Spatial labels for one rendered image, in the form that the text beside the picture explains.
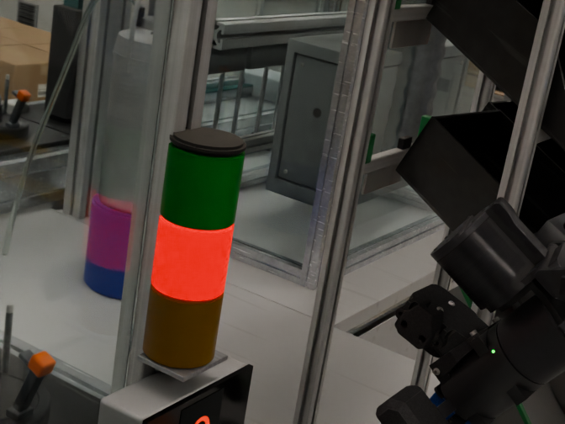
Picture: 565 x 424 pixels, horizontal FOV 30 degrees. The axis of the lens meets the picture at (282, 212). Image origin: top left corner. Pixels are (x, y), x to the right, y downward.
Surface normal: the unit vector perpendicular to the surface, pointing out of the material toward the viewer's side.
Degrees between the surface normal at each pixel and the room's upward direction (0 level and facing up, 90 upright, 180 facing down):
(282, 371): 0
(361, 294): 0
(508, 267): 62
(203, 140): 0
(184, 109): 90
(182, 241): 90
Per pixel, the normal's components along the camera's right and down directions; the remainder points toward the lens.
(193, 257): 0.11, 0.33
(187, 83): 0.82, 0.30
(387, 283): 0.15, -0.94
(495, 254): 0.05, -0.14
